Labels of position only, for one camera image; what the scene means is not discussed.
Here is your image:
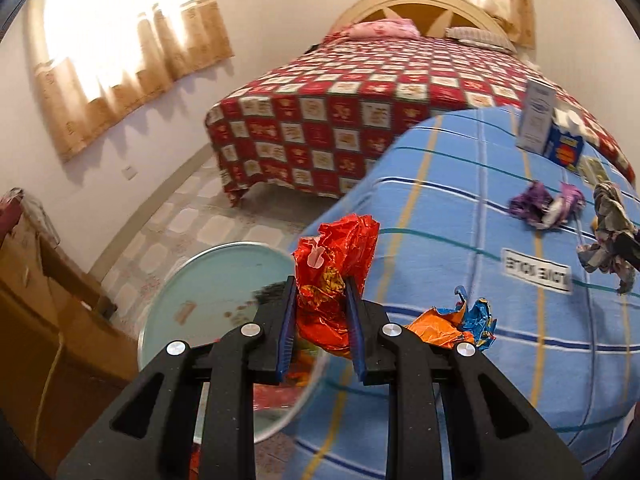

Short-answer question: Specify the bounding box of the orange and blue foil wrapper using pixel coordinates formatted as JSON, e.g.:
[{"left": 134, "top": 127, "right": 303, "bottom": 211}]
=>
[{"left": 405, "top": 285, "right": 498, "bottom": 351}]

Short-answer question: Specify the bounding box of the white carton box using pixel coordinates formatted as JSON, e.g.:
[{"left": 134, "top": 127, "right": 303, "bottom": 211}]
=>
[{"left": 516, "top": 79, "right": 556, "bottom": 153}]

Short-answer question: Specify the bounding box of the purple crumpled wrapper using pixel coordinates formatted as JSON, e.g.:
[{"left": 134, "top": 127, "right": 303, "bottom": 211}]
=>
[{"left": 509, "top": 180, "right": 553, "bottom": 223}]

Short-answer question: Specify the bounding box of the large beige patterned curtain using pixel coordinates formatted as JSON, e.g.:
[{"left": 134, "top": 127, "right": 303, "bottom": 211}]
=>
[{"left": 27, "top": 0, "right": 236, "bottom": 163}]

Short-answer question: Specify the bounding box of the wooden cabinet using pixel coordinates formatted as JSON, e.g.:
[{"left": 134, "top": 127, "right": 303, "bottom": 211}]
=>
[{"left": 0, "top": 220, "right": 138, "bottom": 476}]

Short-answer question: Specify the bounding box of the grey green packet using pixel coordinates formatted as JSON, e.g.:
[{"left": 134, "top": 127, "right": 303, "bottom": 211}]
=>
[{"left": 580, "top": 157, "right": 611, "bottom": 183}]

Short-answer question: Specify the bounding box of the teal round bin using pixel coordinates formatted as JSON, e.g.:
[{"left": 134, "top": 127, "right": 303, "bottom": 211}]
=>
[{"left": 136, "top": 241, "right": 331, "bottom": 443}]

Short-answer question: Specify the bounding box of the red checkered bed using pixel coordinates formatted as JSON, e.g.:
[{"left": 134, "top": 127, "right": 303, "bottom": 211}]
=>
[{"left": 205, "top": 37, "right": 636, "bottom": 208}]

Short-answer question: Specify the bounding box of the grey crumpled wrapper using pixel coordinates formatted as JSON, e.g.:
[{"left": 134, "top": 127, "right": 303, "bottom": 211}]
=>
[{"left": 575, "top": 182, "right": 640, "bottom": 296}]

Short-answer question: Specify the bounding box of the red foil wrapper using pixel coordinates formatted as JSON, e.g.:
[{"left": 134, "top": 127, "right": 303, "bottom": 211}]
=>
[{"left": 292, "top": 213, "right": 380, "bottom": 358}]

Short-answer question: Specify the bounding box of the small beige patterned curtain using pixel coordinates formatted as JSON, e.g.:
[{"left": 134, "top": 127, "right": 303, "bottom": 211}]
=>
[{"left": 380, "top": 0, "right": 536, "bottom": 51}]

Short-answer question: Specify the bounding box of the pink pillow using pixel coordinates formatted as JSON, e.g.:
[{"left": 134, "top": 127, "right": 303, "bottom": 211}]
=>
[{"left": 342, "top": 18, "right": 421, "bottom": 41}]

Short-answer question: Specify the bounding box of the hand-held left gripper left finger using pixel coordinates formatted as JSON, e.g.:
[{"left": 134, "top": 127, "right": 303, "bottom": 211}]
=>
[{"left": 56, "top": 276, "right": 300, "bottom": 480}]

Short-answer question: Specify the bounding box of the purple and white wrapper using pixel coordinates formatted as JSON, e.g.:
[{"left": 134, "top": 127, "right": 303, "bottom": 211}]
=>
[{"left": 537, "top": 182, "right": 586, "bottom": 231}]

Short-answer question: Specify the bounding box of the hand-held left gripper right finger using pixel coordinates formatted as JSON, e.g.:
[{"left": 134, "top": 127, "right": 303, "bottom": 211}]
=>
[{"left": 344, "top": 276, "right": 586, "bottom": 480}]

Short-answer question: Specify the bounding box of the yellow cable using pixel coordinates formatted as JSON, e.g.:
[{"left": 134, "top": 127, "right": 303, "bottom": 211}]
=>
[{"left": 32, "top": 330, "right": 66, "bottom": 461}]

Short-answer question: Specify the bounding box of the cream wooden headboard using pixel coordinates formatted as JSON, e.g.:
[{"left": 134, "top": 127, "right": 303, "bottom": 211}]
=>
[{"left": 330, "top": 0, "right": 518, "bottom": 48}]

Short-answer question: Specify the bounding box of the striped pillow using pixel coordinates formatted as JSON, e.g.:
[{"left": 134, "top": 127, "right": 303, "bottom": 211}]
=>
[{"left": 445, "top": 26, "right": 516, "bottom": 53}]

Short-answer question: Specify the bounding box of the maroon cloth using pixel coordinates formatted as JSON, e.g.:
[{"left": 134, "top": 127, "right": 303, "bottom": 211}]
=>
[{"left": 0, "top": 187, "right": 31, "bottom": 248}]

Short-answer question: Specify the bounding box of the blue plaid blanket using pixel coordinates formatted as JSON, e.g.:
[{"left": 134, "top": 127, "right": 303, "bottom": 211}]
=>
[{"left": 287, "top": 105, "right": 640, "bottom": 480}]

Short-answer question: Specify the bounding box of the blue carton box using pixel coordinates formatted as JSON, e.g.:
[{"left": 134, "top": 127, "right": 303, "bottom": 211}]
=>
[{"left": 542, "top": 110, "right": 586, "bottom": 168}]

